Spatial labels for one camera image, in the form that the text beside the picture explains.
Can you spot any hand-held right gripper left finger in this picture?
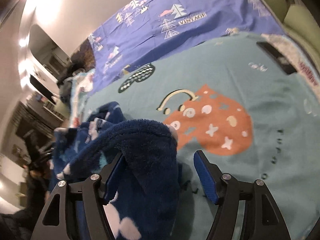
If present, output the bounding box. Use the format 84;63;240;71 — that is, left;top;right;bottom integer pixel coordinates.
30;152;125;240

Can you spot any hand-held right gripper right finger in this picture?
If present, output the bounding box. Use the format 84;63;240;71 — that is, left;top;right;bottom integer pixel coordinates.
193;150;292;240

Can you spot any navy fleece pajama top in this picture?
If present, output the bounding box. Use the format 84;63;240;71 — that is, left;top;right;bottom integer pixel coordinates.
49;101;198;240

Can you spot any pile of dark clothes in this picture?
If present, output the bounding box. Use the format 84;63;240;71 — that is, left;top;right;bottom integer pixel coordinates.
56;62;88;98

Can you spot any light cartoon quilt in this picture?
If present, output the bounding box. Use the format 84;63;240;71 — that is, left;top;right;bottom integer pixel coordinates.
71;69;96;122

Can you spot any teal printed blanket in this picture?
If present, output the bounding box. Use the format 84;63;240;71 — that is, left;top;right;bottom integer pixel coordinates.
70;31;320;240

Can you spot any dark floral cushion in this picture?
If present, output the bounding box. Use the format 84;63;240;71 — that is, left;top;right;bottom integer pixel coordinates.
71;39;97;71

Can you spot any black phone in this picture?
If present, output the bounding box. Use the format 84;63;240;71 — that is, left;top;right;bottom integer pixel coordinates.
256;40;297;76

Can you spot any purple tree print sheet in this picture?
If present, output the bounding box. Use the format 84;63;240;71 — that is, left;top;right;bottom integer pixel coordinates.
89;0;287;96

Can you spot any large green pillow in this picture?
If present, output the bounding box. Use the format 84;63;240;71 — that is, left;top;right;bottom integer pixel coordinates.
282;3;320;43

